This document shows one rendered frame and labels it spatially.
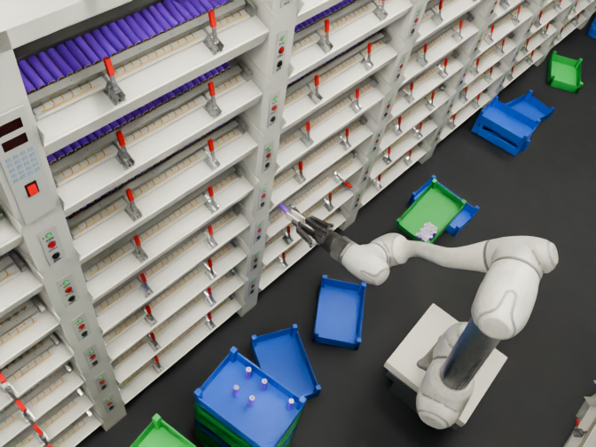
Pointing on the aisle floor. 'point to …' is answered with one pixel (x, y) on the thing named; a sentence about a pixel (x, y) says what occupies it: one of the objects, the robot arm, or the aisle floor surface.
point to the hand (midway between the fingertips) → (295, 217)
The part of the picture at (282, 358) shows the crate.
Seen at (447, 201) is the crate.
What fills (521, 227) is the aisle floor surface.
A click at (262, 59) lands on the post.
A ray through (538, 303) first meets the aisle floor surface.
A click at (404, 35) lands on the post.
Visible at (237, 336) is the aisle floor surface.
